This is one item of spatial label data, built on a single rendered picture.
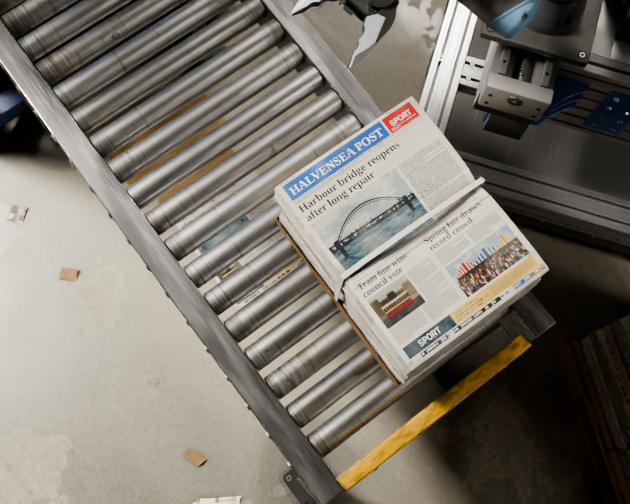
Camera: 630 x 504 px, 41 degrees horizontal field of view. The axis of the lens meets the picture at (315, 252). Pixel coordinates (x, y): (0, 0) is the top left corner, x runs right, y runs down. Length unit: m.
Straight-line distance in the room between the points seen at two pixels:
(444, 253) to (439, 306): 0.09
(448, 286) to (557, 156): 1.10
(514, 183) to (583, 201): 0.19
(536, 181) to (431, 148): 0.96
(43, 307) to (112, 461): 0.47
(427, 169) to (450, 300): 0.22
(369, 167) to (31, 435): 1.37
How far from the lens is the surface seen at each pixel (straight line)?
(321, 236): 1.36
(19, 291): 2.50
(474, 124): 2.37
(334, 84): 1.71
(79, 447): 2.40
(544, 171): 2.37
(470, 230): 1.39
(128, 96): 1.73
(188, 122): 1.68
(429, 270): 1.36
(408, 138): 1.42
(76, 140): 1.71
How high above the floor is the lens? 2.33
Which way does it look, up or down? 75 degrees down
